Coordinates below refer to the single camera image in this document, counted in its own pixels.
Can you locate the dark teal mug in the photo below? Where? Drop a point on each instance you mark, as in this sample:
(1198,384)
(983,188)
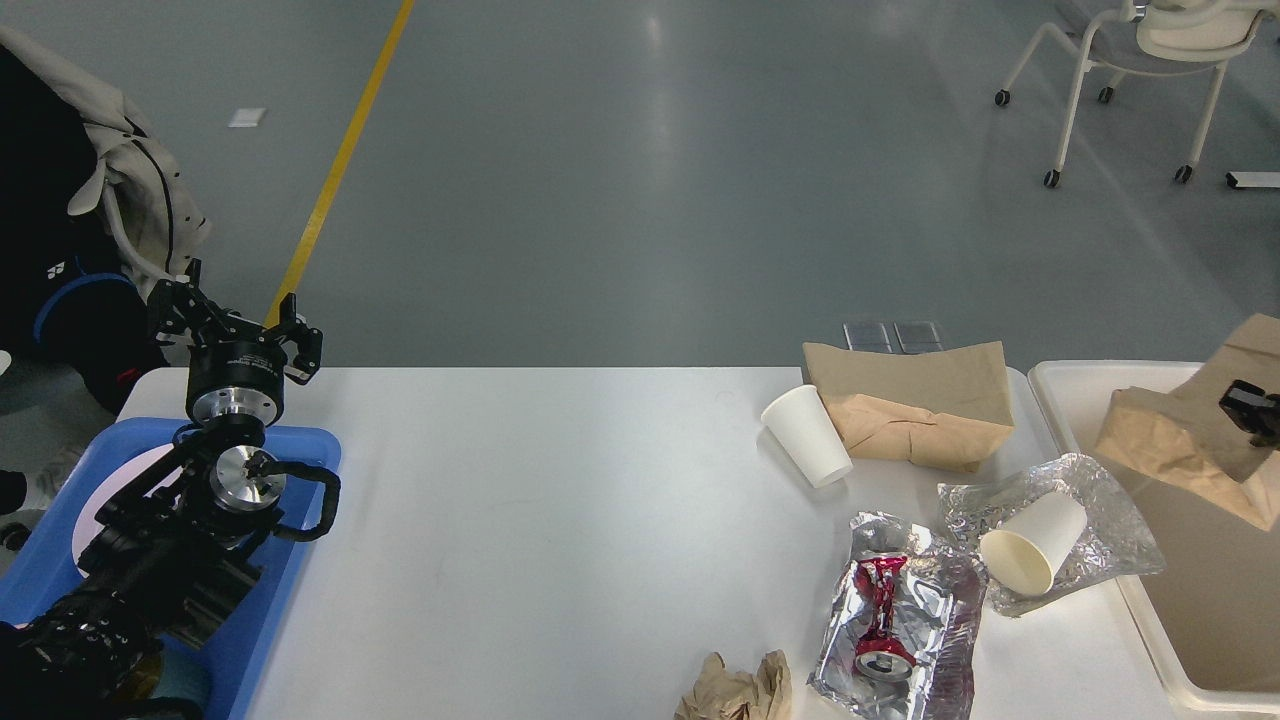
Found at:
(170,673)

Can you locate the left clear floor plate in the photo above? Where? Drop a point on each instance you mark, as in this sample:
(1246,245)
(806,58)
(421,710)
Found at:
(869,337)

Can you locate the brown paper bag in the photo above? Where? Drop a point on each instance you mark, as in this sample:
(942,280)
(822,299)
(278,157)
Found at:
(1183,438)
(948,410)

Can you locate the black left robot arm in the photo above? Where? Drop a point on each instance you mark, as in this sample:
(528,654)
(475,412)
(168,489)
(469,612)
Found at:
(173,555)

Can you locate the white paper cup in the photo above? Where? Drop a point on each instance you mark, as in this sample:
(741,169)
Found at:
(799,421)
(1025,551)

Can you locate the beige plastic bin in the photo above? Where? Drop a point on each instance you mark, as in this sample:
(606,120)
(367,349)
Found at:
(1209,620)

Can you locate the crumpled aluminium foil right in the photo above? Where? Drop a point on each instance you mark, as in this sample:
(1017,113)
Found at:
(1116,541)

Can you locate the crushed red soda can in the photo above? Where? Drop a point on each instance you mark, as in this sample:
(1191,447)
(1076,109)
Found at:
(879,653)

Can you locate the pink plate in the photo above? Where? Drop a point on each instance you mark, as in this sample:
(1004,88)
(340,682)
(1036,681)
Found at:
(87,527)

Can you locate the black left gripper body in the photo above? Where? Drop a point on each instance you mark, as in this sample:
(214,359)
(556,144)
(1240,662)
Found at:
(235,377)

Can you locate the white bar on floor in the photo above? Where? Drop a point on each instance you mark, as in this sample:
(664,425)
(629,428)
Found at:
(1253,179)

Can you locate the crumpled brown paper ball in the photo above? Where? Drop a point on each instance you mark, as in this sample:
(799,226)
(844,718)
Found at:
(720,693)

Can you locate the clear floor plate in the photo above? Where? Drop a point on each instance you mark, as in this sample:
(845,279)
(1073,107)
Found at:
(869,337)
(917,338)

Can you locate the white chair on castors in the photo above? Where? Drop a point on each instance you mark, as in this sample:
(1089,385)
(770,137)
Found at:
(1155,39)

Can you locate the right clear floor plate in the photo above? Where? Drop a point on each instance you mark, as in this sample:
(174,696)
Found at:
(917,338)

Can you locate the white floor label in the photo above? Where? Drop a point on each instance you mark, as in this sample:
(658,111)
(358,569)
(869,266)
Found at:
(246,118)

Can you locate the aluminium foil under can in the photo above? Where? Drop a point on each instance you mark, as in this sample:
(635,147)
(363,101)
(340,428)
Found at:
(936,614)

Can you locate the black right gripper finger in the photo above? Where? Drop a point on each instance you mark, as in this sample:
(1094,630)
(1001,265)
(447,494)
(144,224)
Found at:
(1251,409)

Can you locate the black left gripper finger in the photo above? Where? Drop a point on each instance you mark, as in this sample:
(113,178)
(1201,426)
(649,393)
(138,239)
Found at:
(178,311)
(291,329)

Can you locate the person in black clothes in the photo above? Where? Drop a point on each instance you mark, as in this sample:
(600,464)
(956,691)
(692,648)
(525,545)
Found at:
(64,297)

